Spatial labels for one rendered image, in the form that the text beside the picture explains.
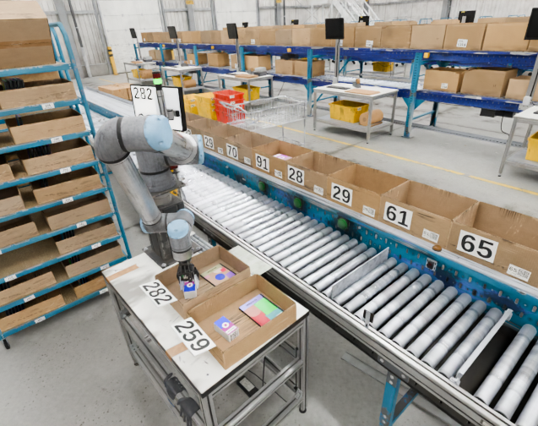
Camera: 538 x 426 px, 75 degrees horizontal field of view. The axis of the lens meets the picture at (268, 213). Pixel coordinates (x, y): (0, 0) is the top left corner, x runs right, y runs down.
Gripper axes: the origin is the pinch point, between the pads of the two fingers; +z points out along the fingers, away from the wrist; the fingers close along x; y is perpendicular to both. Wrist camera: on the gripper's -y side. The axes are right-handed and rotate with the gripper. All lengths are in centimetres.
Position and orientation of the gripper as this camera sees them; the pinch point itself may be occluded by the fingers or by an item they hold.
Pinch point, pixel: (190, 286)
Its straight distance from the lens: 179.2
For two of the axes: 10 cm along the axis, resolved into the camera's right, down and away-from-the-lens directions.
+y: 1.6, 4.7, -8.7
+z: 0.4, 8.8, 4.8
